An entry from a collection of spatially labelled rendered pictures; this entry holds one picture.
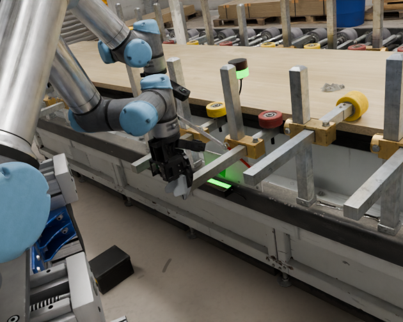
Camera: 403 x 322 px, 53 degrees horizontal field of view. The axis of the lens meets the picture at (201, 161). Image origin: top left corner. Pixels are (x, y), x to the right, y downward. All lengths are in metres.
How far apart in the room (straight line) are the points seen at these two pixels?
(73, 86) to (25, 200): 0.44
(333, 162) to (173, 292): 1.05
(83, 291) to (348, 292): 1.25
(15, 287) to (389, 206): 0.86
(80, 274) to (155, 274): 1.49
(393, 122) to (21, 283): 0.81
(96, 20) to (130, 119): 0.31
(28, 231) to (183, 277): 1.65
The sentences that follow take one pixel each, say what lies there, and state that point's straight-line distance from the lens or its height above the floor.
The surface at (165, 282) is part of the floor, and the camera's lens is 2.14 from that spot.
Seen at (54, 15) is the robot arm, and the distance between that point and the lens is 0.64.
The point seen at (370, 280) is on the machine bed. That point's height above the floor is 0.24.
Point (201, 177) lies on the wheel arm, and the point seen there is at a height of 0.85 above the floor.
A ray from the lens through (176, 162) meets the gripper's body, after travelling 1.07.
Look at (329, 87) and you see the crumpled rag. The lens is 1.57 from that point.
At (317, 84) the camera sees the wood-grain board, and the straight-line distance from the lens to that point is 1.66.
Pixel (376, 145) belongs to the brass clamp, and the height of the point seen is 0.95.
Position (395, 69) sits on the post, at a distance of 0.98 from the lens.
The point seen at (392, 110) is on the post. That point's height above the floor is 1.05.
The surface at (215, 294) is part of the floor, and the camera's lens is 2.02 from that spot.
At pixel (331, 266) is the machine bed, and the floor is 0.23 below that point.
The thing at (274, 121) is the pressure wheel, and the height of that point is 0.90.
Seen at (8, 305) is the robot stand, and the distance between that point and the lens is 0.67.
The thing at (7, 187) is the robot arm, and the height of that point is 1.24.
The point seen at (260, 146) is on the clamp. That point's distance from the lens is 1.30.
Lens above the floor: 1.43
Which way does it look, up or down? 27 degrees down
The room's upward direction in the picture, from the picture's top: 11 degrees counter-clockwise
